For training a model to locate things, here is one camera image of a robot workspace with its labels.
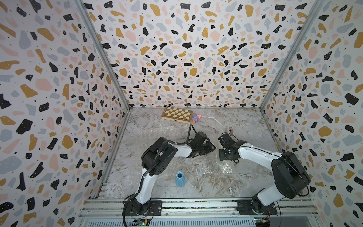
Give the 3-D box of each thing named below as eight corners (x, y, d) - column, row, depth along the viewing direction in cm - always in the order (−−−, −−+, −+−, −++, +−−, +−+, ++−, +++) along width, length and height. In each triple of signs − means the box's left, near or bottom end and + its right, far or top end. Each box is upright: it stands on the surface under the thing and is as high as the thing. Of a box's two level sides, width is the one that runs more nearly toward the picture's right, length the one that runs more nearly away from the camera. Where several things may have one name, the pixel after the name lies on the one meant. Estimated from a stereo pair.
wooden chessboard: (161, 118, 116) (160, 116, 114) (166, 108, 124) (166, 106, 122) (190, 124, 113) (190, 122, 110) (193, 113, 121) (193, 110, 118)
